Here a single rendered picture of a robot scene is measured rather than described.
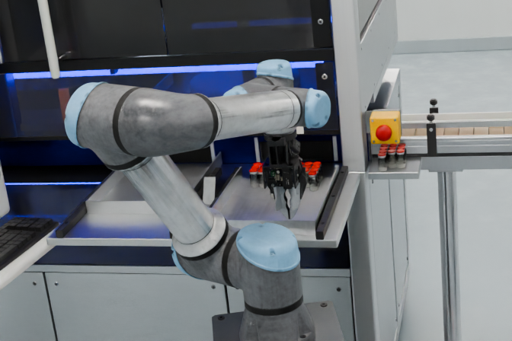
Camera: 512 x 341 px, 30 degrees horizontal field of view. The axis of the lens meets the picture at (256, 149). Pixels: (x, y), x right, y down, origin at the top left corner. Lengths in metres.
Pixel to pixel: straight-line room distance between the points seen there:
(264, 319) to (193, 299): 0.91
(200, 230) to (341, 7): 0.77
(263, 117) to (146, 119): 0.26
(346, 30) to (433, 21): 4.71
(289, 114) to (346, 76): 0.62
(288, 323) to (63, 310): 1.19
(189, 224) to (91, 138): 0.29
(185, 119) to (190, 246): 0.37
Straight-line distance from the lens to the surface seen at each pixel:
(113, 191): 2.54
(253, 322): 1.88
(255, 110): 1.70
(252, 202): 2.35
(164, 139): 1.55
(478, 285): 3.77
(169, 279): 2.74
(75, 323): 2.93
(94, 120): 1.61
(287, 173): 2.04
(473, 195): 4.57
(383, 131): 2.39
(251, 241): 1.82
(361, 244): 2.56
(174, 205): 1.77
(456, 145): 2.55
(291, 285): 1.84
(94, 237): 2.28
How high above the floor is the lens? 1.78
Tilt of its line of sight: 19 degrees down
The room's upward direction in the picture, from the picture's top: 6 degrees counter-clockwise
